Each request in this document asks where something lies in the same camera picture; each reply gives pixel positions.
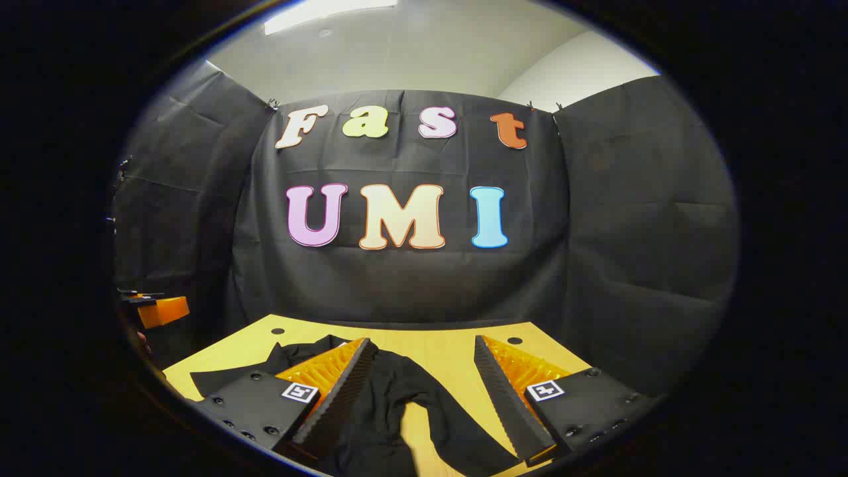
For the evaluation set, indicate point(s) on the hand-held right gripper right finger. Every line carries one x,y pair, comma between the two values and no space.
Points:
507,404

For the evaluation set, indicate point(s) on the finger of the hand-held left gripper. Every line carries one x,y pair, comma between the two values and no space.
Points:
164,312
142,296

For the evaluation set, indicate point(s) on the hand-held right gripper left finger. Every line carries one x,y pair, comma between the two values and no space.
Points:
338,404

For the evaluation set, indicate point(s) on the black knit cardigan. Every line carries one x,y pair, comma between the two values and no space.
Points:
391,397

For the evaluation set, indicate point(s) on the black backdrop cloth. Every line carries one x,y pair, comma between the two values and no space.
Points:
411,285

